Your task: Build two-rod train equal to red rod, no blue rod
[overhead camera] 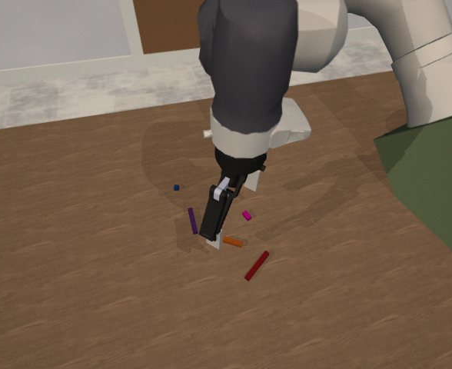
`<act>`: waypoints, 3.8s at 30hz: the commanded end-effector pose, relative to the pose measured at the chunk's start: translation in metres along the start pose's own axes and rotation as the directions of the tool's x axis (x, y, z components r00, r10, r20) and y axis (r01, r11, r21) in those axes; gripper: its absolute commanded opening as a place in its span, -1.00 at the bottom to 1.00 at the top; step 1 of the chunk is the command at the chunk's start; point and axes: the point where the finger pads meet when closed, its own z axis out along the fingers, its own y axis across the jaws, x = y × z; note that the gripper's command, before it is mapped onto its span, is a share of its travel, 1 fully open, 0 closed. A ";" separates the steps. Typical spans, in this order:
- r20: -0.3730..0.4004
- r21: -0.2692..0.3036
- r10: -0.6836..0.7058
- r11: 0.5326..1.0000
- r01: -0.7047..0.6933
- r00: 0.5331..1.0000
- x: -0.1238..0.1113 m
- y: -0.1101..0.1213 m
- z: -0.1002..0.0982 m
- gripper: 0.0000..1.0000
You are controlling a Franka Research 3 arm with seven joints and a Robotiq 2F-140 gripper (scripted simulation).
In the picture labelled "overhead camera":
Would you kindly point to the purple rod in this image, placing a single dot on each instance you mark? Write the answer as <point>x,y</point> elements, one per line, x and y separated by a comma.
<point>193,223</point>

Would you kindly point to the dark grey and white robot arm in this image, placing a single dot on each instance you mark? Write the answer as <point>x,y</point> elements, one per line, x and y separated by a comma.
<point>258,43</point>

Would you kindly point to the magenta rectangular block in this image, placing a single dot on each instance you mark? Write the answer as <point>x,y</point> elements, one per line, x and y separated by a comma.
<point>246,215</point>

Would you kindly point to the red rod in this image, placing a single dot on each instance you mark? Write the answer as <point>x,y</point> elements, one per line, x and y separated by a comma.
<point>260,261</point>

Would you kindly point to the orange rod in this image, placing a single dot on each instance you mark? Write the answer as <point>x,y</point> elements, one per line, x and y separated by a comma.
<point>232,241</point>

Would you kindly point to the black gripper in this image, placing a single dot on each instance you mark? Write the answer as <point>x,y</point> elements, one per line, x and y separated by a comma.
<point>234,172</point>

